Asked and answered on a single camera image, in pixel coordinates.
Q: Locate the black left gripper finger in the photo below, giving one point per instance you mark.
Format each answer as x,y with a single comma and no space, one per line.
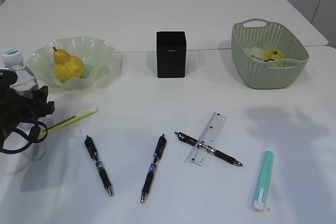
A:
40,104

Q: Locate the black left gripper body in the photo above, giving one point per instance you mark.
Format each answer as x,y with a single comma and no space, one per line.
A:
14,107

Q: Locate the clear plastic water bottle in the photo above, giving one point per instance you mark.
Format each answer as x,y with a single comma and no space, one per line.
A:
24,86

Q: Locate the yellow pear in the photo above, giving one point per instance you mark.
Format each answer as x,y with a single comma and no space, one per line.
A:
66,66

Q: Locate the yellow white waste paper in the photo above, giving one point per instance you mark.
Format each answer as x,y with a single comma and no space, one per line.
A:
266,56

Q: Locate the yellow-green utility knife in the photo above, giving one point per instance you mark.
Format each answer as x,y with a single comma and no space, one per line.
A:
68,121

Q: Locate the black gel pen left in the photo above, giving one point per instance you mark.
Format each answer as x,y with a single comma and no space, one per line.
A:
91,148

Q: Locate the pale green wavy glass plate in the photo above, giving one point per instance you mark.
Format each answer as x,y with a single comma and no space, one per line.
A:
95,54

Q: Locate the blue black gel pen middle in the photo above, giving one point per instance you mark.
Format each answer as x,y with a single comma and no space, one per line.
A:
153,166

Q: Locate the black square pen holder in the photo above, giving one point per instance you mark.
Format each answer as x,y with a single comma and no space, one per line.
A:
171,54

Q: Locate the black gel pen on ruler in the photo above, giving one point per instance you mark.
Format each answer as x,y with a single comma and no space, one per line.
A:
191,141

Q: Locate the clear plastic ruler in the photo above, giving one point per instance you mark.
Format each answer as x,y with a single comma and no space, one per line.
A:
209,136

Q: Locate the green woven plastic basket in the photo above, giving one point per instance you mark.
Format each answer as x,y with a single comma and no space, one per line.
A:
267,36

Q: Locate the teal white utility knife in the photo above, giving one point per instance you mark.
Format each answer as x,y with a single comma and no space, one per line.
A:
263,182

